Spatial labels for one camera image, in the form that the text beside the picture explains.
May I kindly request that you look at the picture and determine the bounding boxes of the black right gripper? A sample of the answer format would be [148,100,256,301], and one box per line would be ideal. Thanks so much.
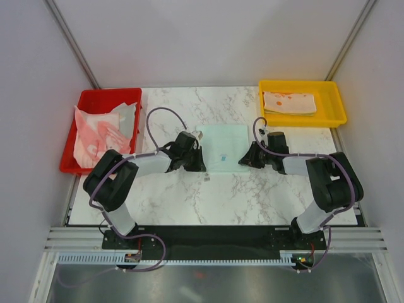
[238,141,274,169]

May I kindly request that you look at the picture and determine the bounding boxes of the mint green towel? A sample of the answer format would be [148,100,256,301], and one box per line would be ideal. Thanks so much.
[196,124,250,174]

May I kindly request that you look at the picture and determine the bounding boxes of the orange fox towel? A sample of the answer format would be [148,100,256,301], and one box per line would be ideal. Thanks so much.
[263,92,317,116]

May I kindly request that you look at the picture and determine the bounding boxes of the grey towel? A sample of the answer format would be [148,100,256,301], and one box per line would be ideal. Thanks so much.
[111,103,137,139]

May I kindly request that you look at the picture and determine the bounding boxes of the pink patterned towel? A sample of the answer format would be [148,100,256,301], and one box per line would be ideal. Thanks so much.
[73,108,131,169]

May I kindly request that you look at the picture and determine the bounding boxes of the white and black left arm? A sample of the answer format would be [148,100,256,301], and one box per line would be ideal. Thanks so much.
[83,145,206,249]

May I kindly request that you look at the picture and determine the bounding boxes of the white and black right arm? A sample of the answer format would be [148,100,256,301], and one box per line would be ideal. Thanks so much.
[239,142,364,249]

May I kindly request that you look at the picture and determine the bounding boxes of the white towel label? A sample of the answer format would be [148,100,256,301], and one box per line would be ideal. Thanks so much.
[203,173,211,182]

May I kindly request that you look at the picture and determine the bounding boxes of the yellow plastic bin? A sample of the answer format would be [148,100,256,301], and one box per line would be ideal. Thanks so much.
[258,80,347,128]

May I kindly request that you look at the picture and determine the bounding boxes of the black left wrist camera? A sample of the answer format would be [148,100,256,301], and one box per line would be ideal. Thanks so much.
[174,131,203,152]

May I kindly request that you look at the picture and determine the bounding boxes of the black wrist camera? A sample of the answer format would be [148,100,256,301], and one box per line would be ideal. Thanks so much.
[267,131,289,154]
[174,131,203,152]

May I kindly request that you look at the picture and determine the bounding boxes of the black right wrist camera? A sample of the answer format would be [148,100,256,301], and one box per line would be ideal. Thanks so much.
[267,131,289,154]

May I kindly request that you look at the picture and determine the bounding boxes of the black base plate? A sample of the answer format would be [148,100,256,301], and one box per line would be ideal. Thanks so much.
[100,224,328,261]

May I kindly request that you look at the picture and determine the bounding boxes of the white slotted cable duct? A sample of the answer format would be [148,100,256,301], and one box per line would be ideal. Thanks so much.
[57,251,297,266]

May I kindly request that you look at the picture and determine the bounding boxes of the aluminium frame rail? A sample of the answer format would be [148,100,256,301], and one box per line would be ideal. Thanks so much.
[45,225,387,253]

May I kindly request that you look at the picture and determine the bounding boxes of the right corner aluminium post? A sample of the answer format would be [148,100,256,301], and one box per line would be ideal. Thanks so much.
[324,0,379,81]

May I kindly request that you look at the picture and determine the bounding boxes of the corner aluminium post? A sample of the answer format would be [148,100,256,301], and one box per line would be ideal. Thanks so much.
[44,0,101,89]
[324,0,379,81]

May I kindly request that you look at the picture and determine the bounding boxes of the left corner aluminium post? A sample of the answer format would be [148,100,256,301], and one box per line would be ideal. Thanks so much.
[44,0,101,89]

